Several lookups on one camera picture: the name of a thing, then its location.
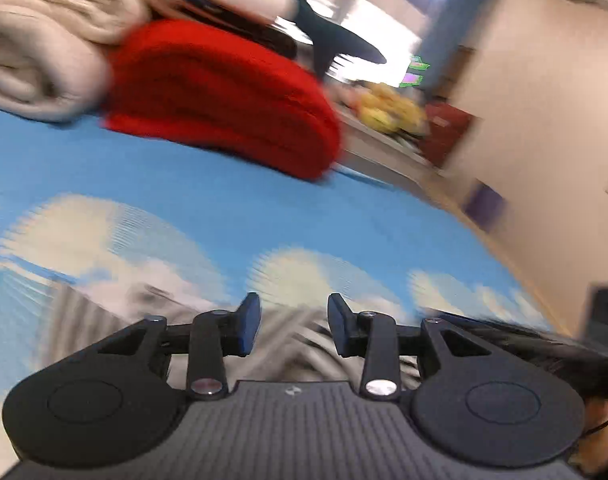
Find black white striped garment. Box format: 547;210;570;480
38;278;435;396

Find purple box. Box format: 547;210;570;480
464;181;505;232

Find blue white patterned bed sheet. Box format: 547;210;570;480
0;112;549;398

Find dark red plush cushion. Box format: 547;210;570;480
419;101;476;168

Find yellow plush toys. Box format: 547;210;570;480
353;82;427;136

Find red folded blanket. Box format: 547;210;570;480
104;20;342;180

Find dark teal shark plush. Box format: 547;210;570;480
292;0;386;80

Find beige folded blanket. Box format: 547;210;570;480
0;0;150;122

